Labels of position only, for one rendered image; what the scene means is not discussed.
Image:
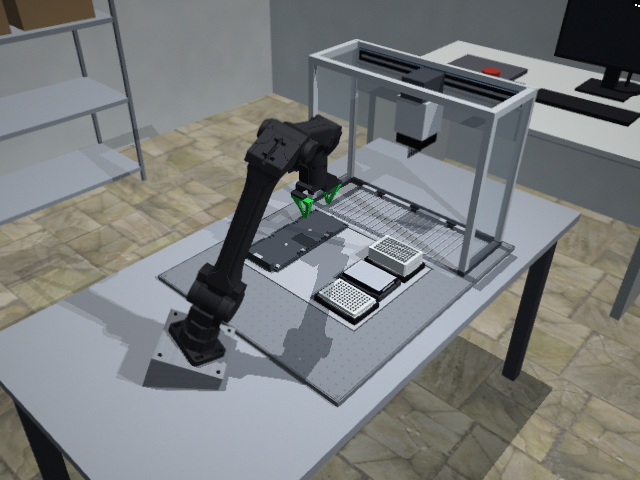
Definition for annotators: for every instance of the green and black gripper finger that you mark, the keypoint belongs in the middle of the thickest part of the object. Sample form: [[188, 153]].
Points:
[[335, 190], [308, 203]]

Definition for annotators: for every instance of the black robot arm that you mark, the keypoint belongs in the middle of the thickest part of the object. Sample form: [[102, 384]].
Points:
[[218, 289]]

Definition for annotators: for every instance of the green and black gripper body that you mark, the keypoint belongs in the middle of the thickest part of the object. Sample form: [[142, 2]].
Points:
[[319, 178]]

